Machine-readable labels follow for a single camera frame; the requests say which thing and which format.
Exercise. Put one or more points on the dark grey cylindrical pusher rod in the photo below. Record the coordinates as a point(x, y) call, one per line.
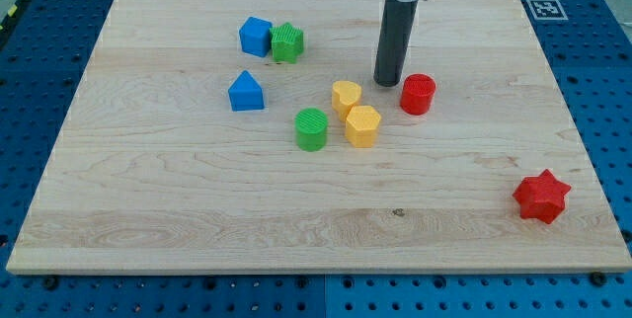
point(396, 26)

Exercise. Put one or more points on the red cylinder block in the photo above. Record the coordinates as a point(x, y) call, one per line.
point(417, 94)

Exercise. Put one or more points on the green star block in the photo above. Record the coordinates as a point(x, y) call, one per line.
point(287, 42)

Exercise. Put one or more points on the red star block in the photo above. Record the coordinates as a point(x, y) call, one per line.
point(541, 197)

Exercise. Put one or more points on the yellow heart block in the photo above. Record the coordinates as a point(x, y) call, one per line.
point(345, 95)

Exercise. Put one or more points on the yellow hexagon block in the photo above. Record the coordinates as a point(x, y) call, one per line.
point(362, 126)

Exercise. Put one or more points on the green cylinder block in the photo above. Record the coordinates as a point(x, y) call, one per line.
point(311, 126)

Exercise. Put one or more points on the white fiducial marker tag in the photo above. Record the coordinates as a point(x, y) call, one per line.
point(547, 10)

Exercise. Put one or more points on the blue cube block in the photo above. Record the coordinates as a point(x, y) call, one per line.
point(255, 36)

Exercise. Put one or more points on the blue triangle block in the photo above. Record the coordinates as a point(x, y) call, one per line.
point(245, 93)

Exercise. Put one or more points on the wooden board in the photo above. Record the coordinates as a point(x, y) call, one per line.
point(154, 174)

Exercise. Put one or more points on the yellow black hazard tape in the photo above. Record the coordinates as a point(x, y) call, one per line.
point(15, 11)

